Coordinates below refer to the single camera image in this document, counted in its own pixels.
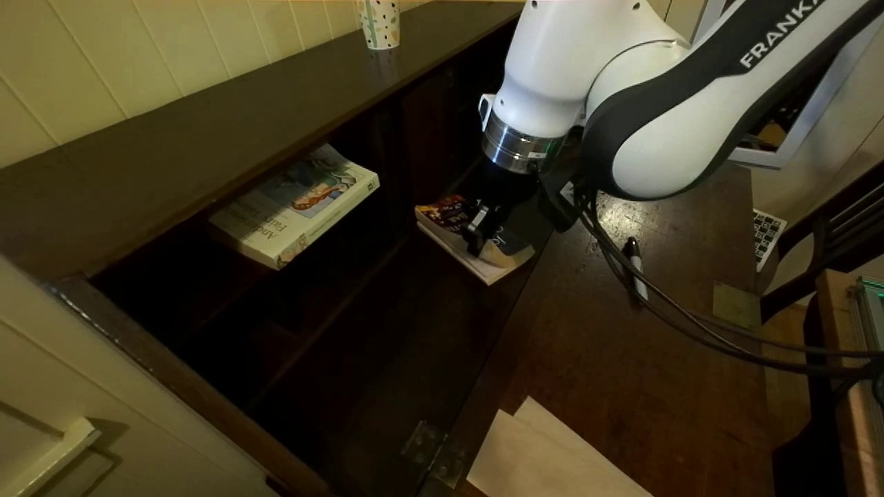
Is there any dark cover paperback book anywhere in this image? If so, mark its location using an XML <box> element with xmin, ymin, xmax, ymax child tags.
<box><xmin>414</xmin><ymin>195</ymin><xmax>537</xmax><ymax>286</ymax></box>

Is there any black and white marker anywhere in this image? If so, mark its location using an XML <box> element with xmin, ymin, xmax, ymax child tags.
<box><xmin>622</xmin><ymin>237</ymin><xmax>651</xmax><ymax>303</ymax></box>

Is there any dotted paper cup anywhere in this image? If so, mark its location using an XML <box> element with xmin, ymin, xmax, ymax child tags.
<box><xmin>357</xmin><ymin>0</ymin><xmax>401</xmax><ymax>51</ymax></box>

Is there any thick light cover book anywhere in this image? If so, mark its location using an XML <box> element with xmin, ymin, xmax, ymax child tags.
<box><xmin>209</xmin><ymin>143</ymin><xmax>381</xmax><ymax>271</ymax></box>

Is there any cabinet door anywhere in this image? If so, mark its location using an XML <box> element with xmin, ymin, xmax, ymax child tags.
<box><xmin>414</xmin><ymin>163</ymin><xmax>782</xmax><ymax>497</ymax></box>

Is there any keyboard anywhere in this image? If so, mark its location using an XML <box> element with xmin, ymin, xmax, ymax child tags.
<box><xmin>752</xmin><ymin>208</ymin><xmax>788</xmax><ymax>273</ymax></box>

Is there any light wooden board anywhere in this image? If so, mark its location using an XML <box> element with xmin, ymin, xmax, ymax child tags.
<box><xmin>466</xmin><ymin>396</ymin><xmax>654</xmax><ymax>497</ymax></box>

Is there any dark wooden cabinet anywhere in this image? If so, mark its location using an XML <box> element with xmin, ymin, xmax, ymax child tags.
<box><xmin>0</xmin><ymin>0</ymin><xmax>782</xmax><ymax>497</ymax></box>

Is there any white framed picture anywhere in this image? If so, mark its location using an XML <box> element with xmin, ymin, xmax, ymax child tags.
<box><xmin>691</xmin><ymin>0</ymin><xmax>884</xmax><ymax>170</ymax></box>

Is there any dark wooden chair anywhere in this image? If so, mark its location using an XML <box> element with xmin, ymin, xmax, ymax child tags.
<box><xmin>760</xmin><ymin>160</ymin><xmax>884</xmax><ymax>323</ymax></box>

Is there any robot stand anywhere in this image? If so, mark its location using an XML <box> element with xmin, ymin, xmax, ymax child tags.
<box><xmin>805</xmin><ymin>269</ymin><xmax>884</xmax><ymax>497</ymax></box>

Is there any white cabinet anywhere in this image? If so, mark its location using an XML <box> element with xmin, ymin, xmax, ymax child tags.
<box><xmin>0</xmin><ymin>254</ymin><xmax>278</xmax><ymax>497</ymax></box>

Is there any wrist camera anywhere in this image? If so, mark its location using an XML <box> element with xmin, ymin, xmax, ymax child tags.
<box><xmin>537</xmin><ymin>133</ymin><xmax>589</xmax><ymax>233</ymax></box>

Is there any white cabinet handle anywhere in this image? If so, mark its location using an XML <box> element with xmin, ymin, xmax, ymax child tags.
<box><xmin>0</xmin><ymin>417</ymin><xmax>102</xmax><ymax>497</ymax></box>

